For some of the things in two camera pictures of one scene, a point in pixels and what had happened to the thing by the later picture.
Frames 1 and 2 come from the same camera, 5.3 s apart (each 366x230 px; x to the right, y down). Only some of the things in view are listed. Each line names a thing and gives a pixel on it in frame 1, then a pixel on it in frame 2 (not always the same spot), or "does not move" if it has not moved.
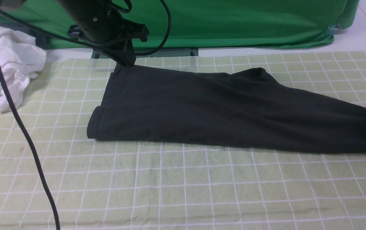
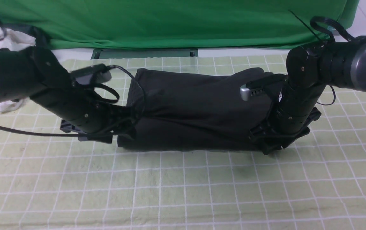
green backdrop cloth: [184, 24] does not move
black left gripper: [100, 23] → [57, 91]
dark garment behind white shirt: [43, 39] does not move
